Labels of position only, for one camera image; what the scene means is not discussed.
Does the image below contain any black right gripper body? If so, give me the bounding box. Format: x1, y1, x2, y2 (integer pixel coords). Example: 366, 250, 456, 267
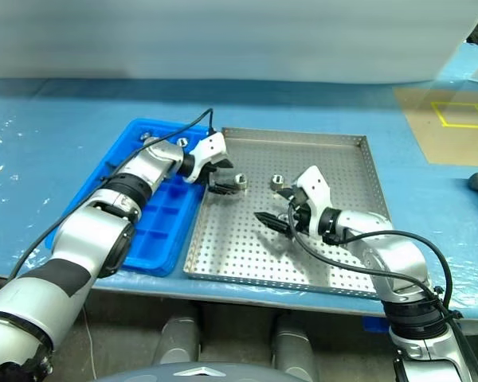
287, 189, 312, 239

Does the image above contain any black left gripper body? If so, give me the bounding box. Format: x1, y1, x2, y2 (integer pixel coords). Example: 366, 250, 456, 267
200, 158, 225, 189

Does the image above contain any perforated steel tray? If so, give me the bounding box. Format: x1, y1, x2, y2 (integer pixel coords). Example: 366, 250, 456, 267
182, 127, 394, 299

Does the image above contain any blue plastic compartment tray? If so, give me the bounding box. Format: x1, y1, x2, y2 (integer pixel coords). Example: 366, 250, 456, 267
45, 118, 214, 279

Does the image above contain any white backdrop board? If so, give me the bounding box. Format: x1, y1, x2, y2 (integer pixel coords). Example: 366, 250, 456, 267
0, 0, 473, 87

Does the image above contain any grey rounded cylinder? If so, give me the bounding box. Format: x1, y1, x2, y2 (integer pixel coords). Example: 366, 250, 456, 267
159, 316, 202, 365
272, 318, 315, 371

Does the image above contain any small blue plastic piece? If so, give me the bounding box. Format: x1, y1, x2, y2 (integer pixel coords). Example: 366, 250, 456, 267
362, 316, 392, 334

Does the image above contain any brown cardboard sheet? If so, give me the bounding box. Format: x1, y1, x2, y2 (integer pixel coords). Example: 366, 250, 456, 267
394, 85, 478, 165

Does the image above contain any dark grey dome with emblem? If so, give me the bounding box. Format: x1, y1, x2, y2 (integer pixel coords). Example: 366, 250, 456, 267
89, 361, 322, 382

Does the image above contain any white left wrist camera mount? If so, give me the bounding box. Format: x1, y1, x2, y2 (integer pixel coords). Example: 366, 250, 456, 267
182, 132, 228, 185

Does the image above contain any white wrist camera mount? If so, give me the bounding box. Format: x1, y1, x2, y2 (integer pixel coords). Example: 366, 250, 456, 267
182, 132, 228, 185
292, 165, 332, 236

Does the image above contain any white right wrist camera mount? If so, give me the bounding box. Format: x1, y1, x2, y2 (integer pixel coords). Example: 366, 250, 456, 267
292, 165, 332, 236

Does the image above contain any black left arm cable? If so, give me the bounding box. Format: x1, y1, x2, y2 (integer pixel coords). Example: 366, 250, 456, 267
7, 107, 217, 279

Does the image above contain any thin white wire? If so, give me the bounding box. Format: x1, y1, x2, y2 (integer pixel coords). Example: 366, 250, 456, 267
82, 306, 97, 379

